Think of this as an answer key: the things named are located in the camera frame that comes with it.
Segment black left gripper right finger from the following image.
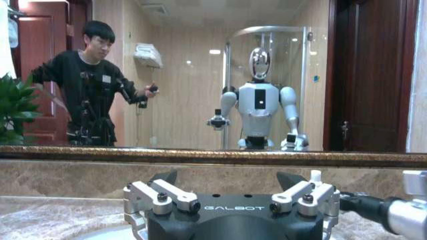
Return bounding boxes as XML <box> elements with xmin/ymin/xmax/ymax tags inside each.
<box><xmin>269</xmin><ymin>171</ymin><xmax>341</xmax><ymax>240</ymax></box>

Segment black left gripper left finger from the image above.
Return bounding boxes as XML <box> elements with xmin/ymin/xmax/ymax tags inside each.
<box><xmin>123</xmin><ymin>168</ymin><xmax>201</xmax><ymax>240</ymax></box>

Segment white ceramic sink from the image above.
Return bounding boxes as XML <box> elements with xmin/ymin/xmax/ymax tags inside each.
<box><xmin>77</xmin><ymin>224</ymin><xmax>135</xmax><ymax>240</ymax></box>

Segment person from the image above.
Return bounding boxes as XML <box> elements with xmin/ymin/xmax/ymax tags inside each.
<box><xmin>29</xmin><ymin>20</ymin><xmax>160</xmax><ymax>147</ymax></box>

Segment green leafy plant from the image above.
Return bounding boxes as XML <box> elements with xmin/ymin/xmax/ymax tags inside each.
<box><xmin>0</xmin><ymin>72</ymin><xmax>44</xmax><ymax>146</ymax></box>

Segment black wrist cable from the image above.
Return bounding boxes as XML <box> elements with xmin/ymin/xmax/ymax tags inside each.
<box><xmin>339</xmin><ymin>190</ymin><xmax>395</xmax><ymax>226</ymax></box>

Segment brown framed wall mirror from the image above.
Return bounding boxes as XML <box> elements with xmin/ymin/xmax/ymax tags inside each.
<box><xmin>0</xmin><ymin>0</ymin><xmax>427</xmax><ymax>169</ymax></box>

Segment white towels on wall rack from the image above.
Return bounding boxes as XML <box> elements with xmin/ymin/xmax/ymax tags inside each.
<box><xmin>132</xmin><ymin>42</ymin><xmax>165</xmax><ymax>70</ymax></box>

